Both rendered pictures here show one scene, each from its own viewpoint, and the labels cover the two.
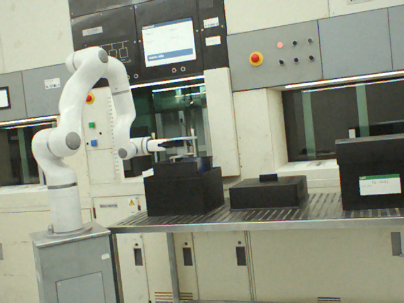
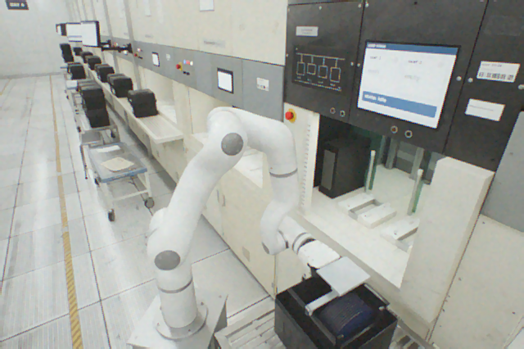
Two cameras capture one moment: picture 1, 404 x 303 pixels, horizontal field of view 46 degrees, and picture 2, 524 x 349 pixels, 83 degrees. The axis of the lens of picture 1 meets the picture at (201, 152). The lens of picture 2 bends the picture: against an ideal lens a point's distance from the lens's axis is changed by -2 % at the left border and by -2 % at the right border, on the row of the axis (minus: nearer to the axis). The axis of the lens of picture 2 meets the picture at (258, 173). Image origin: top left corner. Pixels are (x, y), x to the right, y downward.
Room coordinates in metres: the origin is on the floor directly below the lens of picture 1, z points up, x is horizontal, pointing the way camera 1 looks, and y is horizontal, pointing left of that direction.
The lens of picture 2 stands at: (1.48, -0.11, 1.73)
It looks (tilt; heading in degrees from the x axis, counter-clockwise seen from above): 27 degrees down; 37
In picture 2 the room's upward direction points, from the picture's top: straight up
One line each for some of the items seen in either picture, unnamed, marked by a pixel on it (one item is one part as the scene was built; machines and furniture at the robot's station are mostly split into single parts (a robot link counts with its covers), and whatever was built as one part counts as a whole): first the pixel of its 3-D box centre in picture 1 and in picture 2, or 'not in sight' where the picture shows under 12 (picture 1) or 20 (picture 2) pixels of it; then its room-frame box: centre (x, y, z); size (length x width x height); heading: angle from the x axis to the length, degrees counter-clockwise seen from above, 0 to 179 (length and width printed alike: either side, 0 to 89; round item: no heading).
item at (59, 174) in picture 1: (54, 157); (170, 246); (1.92, 0.60, 1.07); 0.19 x 0.12 x 0.24; 52
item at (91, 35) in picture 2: not in sight; (107, 38); (3.37, 3.50, 1.59); 0.50 x 0.41 x 0.36; 160
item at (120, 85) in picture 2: not in sight; (121, 86); (3.76, 4.09, 0.93); 0.30 x 0.28 x 0.26; 73
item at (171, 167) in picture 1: (184, 172); (334, 308); (2.14, 0.09, 0.93); 0.24 x 0.20 x 0.32; 159
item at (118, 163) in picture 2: not in sight; (116, 163); (2.78, 2.68, 0.47); 0.31 x 0.23 x 0.02; 92
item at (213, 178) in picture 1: (185, 190); (331, 324); (2.14, 0.09, 0.85); 0.28 x 0.28 x 0.17; 69
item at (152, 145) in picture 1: (160, 144); (317, 256); (2.18, 0.19, 1.06); 0.11 x 0.10 x 0.07; 68
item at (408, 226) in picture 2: not in sight; (415, 236); (2.74, -0.03, 0.89); 0.22 x 0.21 x 0.04; 160
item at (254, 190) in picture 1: (269, 189); not in sight; (2.05, -0.28, 0.83); 0.29 x 0.29 x 0.13; 69
